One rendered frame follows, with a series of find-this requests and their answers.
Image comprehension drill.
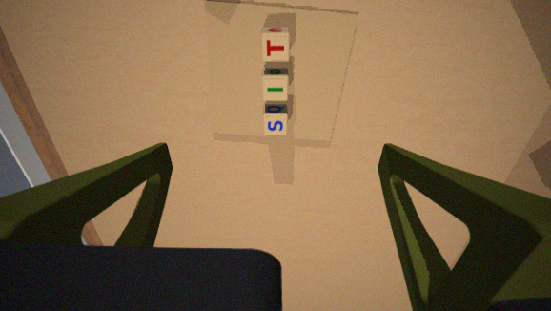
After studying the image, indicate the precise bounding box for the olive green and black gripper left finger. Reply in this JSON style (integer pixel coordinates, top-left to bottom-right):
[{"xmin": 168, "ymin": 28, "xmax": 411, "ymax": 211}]
[{"xmin": 0, "ymin": 143, "xmax": 173, "ymax": 247}]

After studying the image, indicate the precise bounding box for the beige letter block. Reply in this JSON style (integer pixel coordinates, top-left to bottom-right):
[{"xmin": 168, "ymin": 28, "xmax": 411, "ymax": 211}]
[
  {"xmin": 262, "ymin": 68, "xmax": 289, "ymax": 101},
  {"xmin": 263, "ymin": 104, "xmax": 288, "ymax": 135},
  {"xmin": 261, "ymin": 27, "xmax": 290, "ymax": 62}
]

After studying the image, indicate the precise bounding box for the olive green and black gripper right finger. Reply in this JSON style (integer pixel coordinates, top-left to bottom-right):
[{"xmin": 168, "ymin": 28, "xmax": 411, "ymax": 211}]
[{"xmin": 378, "ymin": 143, "xmax": 551, "ymax": 311}]

